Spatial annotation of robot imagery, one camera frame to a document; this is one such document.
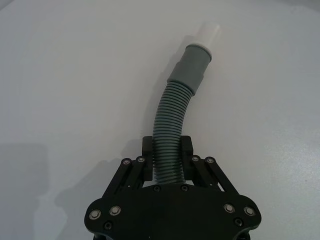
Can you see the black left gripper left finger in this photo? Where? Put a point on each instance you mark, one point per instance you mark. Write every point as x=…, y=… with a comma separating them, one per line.
x=147, y=160

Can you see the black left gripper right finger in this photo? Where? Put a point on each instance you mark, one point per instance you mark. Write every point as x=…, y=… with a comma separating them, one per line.
x=187, y=160

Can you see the white plastic pipe end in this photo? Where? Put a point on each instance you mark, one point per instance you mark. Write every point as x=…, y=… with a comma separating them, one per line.
x=210, y=35

